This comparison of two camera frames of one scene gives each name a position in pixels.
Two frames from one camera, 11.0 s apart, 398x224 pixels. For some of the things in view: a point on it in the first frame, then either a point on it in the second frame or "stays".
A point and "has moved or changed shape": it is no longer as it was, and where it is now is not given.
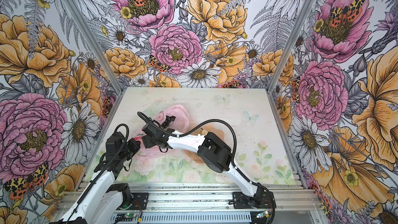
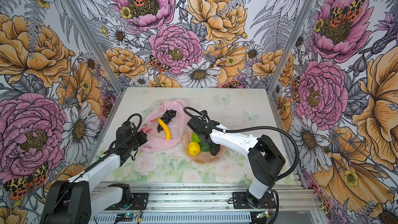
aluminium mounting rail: x=287 y=197 stays
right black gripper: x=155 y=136 → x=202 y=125
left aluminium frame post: x=104 y=60 stays
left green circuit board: x=124 y=217 stays
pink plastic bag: x=173 y=117 has moved or changed shape
